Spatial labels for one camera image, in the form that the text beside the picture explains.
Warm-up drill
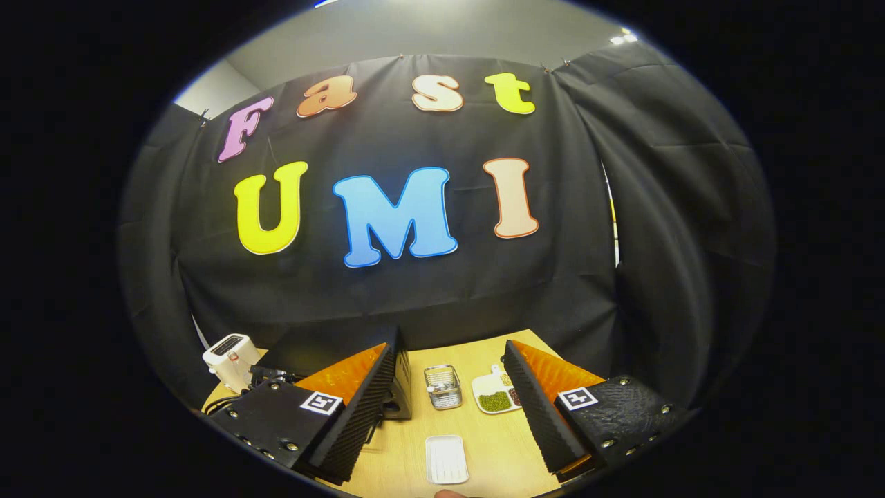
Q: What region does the white divided plate with beans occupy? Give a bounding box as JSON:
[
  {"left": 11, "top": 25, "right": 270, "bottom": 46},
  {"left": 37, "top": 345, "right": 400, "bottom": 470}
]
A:
[{"left": 472, "top": 364, "right": 523, "bottom": 415}]

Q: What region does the white toaster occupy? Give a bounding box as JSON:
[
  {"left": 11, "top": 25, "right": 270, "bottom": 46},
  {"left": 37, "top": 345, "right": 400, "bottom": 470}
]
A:
[{"left": 202, "top": 333, "right": 261, "bottom": 394}]

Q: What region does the black backdrop cloth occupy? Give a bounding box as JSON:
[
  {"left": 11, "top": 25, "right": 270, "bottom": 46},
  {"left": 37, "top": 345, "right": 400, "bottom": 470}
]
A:
[{"left": 116, "top": 41, "right": 776, "bottom": 409}]

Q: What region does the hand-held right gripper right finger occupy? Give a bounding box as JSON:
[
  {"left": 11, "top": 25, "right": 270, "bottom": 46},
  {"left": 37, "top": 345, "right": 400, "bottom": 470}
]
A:
[{"left": 501, "top": 339, "right": 693, "bottom": 484}]

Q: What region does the metal box grater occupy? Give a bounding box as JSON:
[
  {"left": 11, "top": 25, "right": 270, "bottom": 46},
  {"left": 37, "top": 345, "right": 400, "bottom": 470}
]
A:
[{"left": 423, "top": 364, "right": 463, "bottom": 411}]

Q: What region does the black electric oven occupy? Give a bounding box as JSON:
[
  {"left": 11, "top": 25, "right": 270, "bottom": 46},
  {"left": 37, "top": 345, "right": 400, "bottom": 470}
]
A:
[{"left": 256, "top": 325, "right": 413, "bottom": 421}]

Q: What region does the small white rectangular tray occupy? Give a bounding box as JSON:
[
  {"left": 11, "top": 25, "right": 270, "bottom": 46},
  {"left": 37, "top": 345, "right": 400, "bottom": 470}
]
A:
[{"left": 424, "top": 434, "right": 470, "bottom": 486}]

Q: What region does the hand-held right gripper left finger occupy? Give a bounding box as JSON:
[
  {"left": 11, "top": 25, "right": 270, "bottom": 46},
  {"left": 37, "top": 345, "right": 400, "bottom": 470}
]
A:
[{"left": 206, "top": 342, "right": 398, "bottom": 486}]

